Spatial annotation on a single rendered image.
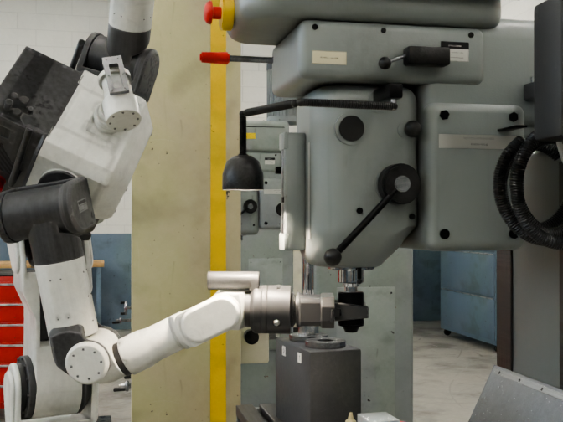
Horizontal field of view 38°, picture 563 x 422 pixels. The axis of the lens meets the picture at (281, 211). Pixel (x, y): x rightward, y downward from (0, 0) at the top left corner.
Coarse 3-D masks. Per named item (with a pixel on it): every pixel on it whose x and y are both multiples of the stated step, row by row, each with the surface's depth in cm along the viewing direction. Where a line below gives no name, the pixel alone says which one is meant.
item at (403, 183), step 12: (396, 168) 138; (408, 168) 138; (384, 180) 138; (396, 180) 138; (408, 180) 138; (420, 180) 139; (384, 192) 138; (396, 192) 138; (408, 192) 138; (384, 204) 137; (396, 204) 140; (372, 216) 137; (360, 228) 136; (348, 240) 136; (336, 252) 135; (336, 264) 135
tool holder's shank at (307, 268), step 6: (306, 264) 189; (306, 270) 189; (312, 270) 189; (306, 276) 189; (312, 276) 189; (306, 282) 189; (312, 282) 189; (306, 288) 189; (312, 288) 189; (312, 294) 189
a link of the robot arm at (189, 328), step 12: (216, 300) 145; (228, 300) 145; (180, 312) 147; (192, 312) 145; (204, 312) 145; (216, 312) 145; (228, 312) 145; (240, 312) 146; (168, 324) 149; (180, 324) 146; (192, 324) 145; (204, 324) 145; (216, 324) 145; (228, 324) 145; (180, 336) 147; (192, 336) 145; (204, 336) 145; (216, 336) 145
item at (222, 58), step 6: (204, 54) 153; (210, 54) 153; (216, 54) 153; (222, 54) 154; (228, 54) 154; (204, 60) 153; (210, 60) 153; (216, 60) 154; (222, 60) 154; (228, 60) 154; (234, 60) 155; (240, 60) 155; (246, 60) 155; (252, 60) 155; (258, 60) 156; (264, 60) 156; (270, 60) 156
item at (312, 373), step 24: (312, 336) 187; (288, 360) 185; (312, 360) 173; (336, 360) 175; (360, 360) 177; (288, 384) 185; (312, 384) 173; (336, 384) 174; (360, 384) 176; (288, 408) 185; (312, 408) 173; (336, 408) 174; (360, 408) 176
